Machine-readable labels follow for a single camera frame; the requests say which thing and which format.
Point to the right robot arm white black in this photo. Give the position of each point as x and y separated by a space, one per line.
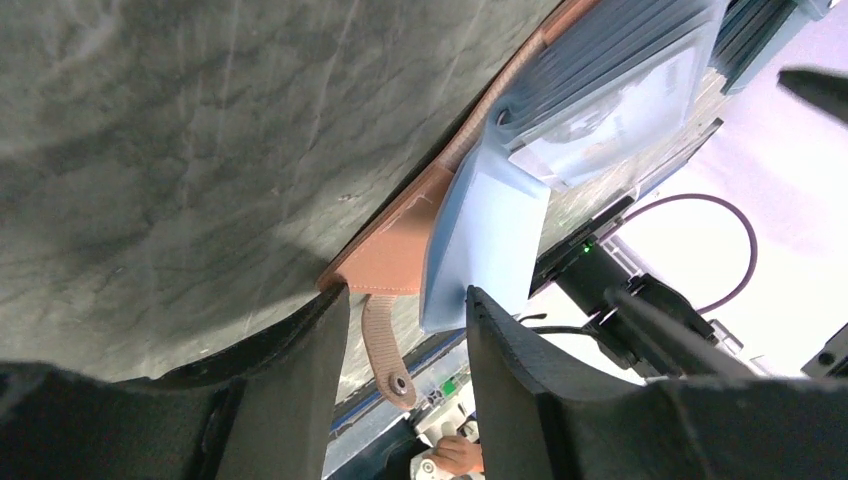
629 291

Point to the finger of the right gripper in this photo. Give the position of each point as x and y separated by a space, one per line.
822 89

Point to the blue card holder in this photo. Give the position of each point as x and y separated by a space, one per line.
752 32

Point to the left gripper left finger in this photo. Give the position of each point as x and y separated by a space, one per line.
259 409

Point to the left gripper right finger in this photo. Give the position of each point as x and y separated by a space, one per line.
544 414

